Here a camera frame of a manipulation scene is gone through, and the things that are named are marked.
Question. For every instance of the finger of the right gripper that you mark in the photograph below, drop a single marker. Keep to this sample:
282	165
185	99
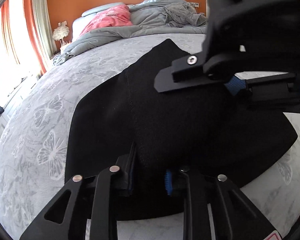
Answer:
235	85

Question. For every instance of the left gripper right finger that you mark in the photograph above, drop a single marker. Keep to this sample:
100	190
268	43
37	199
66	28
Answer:
224	212

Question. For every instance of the black pants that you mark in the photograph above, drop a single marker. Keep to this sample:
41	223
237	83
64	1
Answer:
204	128

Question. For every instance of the grey butterfly bedspread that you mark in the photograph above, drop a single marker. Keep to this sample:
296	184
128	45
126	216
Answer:
34	142

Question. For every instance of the crumpled grey garment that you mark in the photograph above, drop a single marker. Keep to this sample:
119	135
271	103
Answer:
182	14

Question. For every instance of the grey duvet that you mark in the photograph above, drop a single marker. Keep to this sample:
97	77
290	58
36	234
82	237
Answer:
148	19

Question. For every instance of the pink pillow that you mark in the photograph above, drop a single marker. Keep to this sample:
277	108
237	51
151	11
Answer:
117	16

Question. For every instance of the light blue headboard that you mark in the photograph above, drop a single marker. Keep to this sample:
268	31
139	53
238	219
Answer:
80	23

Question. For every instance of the white feather table lamp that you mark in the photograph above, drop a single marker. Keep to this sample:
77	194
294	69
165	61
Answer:
61	32

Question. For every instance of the orange curtain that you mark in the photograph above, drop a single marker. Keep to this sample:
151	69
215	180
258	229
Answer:
32	32

